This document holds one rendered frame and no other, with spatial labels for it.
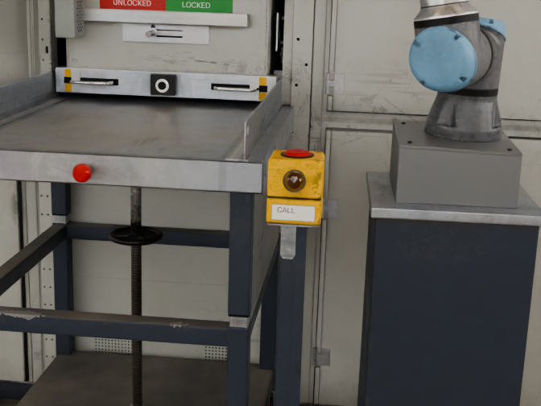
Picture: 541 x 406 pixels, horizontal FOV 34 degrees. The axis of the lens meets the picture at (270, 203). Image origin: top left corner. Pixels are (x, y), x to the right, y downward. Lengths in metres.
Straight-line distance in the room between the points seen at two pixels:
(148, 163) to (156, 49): 0.66
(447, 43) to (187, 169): 0.50
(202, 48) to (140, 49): 0.15
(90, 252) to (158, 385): 0.40
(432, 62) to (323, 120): 0.64
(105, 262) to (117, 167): 0.82
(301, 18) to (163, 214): 0.61
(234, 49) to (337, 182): 0.41
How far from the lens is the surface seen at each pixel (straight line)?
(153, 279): 2.35
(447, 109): 1.76
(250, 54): 2.13
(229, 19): 2.09
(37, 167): 1.61
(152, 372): 2.31
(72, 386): 2.26
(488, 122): 1.76
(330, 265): 2.25
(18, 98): 2.03
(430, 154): 1.67
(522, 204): 1.75
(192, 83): 2.15
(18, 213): 2.39
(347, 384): 2.37
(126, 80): 2.18
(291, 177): 1.27
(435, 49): 1.60
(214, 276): 2.31
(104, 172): 1.58
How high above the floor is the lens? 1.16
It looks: 14 degrees down
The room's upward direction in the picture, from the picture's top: 2 degrees clockwise
